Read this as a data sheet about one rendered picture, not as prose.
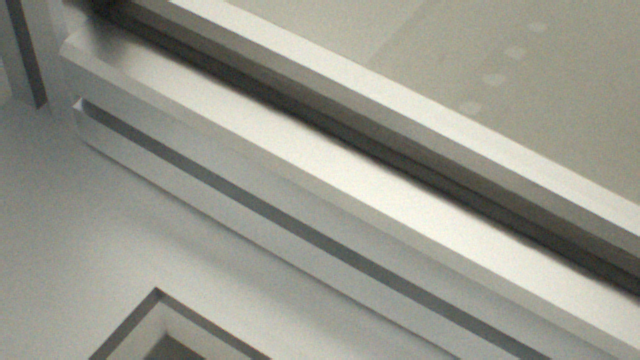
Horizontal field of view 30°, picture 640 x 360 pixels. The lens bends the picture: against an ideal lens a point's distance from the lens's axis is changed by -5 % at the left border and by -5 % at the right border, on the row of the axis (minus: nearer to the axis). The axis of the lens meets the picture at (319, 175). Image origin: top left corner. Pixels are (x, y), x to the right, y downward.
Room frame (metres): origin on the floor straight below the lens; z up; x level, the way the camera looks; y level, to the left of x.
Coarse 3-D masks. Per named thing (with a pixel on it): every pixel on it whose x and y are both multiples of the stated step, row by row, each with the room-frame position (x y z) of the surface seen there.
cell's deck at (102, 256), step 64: (0, 128) 0.26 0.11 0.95; (64, 128) 0.26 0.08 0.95; (0, 192) 0.24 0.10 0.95; (64, 192) 0.23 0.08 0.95; (128, 192) 0.23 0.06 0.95; (0, 256) 0.21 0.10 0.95; (64, 256) 0.21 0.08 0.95; (128, 256) 0.21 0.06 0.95; (192, 256) 0.21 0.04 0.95; (256, 256) 0.21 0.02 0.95; (0, 320) 0.19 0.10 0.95; (64, 320) 0.19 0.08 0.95; (128, 320) 0.19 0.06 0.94; (192, 320) 0.19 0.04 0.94; (256, 320) 0.18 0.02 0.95; (320, 320) 0.18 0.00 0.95; (384, 320) 0.18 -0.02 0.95
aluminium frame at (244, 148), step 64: (0, 0) 0.27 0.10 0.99; (64, 0) 0.26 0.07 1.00; (64, 64) 0.25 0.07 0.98; (128, 64) 0.24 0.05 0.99; (192, 64) 0.24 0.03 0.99; (128, 128) 0.24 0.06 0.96; (192, 128) 0.22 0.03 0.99; (256, 128) 0.22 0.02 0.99; (320, 128) 0.21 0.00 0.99; (192, 192) 0.22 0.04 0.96; (256, 192) 0.21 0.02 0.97; (320, 192) 0.20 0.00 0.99; (384, 192) 0.19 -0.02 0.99; (448, 192) 0.19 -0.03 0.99; (320, 256) 0.19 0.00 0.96; (384, 256) 0.18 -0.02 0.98; (448, 256) 0.17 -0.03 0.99; (512, 256) 0.17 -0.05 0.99; (576, 256) 0.17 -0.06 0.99; (448, 320) 0.17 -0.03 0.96; (512, 320) 0.16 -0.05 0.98; (576, 320) 0.15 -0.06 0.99
